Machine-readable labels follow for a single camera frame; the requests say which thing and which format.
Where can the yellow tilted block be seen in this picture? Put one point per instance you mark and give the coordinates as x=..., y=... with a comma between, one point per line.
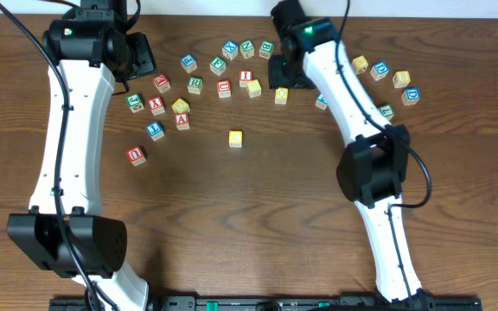
x=180, y=106

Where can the blue d block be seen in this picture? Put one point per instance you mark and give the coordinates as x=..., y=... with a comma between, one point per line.
x=410, y=96
x=379, y=70

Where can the green B block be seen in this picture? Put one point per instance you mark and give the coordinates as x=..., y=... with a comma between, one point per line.
x=266, y=49

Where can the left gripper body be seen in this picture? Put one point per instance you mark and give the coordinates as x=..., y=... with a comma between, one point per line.
x=141, y=54

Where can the blue X block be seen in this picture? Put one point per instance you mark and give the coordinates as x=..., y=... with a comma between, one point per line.
x=230, y=50

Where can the blue P block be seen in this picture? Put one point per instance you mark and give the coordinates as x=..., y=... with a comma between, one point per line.
x=189, y=63

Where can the yellow C block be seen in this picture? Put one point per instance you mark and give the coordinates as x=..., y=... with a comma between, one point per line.
x=235, y=138

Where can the yellow o block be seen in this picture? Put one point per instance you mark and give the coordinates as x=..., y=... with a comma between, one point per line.
x=281, y=96
x=253, y=88

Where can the green R block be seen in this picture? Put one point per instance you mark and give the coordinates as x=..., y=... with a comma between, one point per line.
x=195, y=85

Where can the green 7 block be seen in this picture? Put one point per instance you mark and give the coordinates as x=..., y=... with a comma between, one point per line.
x=386, y=111

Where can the blue L block left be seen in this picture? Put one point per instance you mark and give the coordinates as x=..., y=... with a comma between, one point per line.
x=155, y=131

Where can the yellow 8 block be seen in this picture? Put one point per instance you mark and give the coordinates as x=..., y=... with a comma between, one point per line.
x=401, y=79

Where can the green N block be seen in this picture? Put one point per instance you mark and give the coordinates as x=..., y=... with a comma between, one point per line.
x=247, y=49

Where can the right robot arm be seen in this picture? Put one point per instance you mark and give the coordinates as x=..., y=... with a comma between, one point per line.
x=374, y=161

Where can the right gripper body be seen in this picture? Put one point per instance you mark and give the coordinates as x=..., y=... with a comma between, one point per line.
x=288, y=72

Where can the blue 2 block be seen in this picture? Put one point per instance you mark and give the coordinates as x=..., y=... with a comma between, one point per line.
x=321, y=102

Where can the red U block upper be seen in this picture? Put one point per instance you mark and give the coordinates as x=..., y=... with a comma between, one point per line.
x=224, y=88

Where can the red E block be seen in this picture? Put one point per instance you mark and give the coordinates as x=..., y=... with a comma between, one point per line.
x=162, y=83

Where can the green J block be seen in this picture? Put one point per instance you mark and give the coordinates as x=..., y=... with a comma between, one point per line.
x=135, y=102

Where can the red U block lower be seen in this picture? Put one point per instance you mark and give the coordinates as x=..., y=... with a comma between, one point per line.
x=136, y=156

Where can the blue D block upper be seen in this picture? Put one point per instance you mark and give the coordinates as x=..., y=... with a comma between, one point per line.
x=379, y=70

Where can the green F block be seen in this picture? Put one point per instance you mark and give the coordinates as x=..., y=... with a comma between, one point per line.
x=218, y=65

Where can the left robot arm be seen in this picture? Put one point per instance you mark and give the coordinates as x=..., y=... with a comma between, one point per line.
x=89, y=50

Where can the red A block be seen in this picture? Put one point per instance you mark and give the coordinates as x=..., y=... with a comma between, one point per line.
x=182, y=121

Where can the yellow ball picture block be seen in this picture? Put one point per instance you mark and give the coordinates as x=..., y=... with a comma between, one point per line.
x=359, y=64

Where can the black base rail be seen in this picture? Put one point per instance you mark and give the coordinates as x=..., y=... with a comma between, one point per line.
x=421, y=301

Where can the red u block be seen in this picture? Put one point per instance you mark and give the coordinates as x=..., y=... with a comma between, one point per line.
x=136, y=156
x=224, y=88

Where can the red I block left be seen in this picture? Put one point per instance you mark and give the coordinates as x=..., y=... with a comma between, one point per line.
x=245, y=76

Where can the blue D block lower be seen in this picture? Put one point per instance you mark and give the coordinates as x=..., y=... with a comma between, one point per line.
x=410, y=96

